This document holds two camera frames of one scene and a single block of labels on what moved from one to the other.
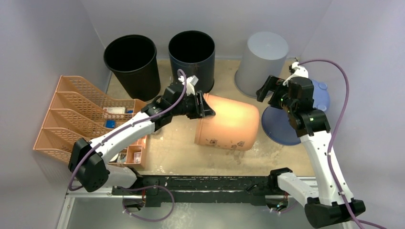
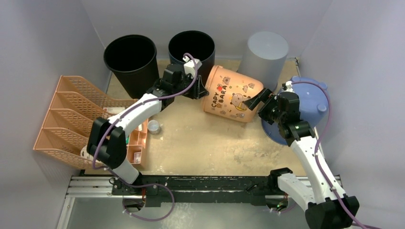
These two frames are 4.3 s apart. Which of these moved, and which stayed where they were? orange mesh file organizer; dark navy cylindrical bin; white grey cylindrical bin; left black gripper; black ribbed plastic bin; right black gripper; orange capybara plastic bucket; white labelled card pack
Moved: orange capybara plastic bucket; right black gripper; left black gripper
Stayed: black ribbed plastic bin; white grey cylindrical bin; white labelled card pack; orange mesh file organizer; dark navy cylindrical bin
